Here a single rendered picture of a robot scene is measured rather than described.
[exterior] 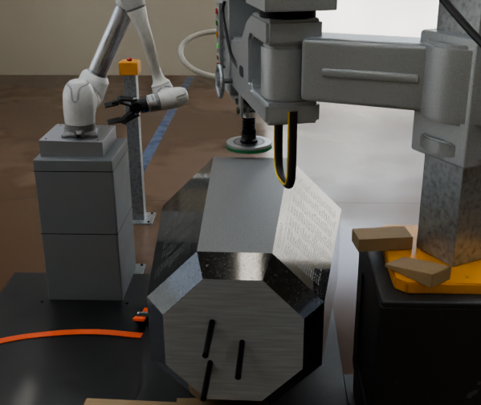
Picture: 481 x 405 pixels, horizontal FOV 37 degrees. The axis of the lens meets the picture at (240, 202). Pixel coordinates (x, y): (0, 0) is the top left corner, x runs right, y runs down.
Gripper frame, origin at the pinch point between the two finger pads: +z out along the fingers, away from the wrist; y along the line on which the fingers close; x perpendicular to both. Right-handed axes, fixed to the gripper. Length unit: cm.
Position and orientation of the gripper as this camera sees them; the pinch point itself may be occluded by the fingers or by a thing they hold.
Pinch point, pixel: (108, 113)
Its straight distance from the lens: 366.6
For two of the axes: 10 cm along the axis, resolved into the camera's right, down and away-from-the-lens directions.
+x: 3.3, 8.1, -4.7
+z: -9.4, 2.6, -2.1
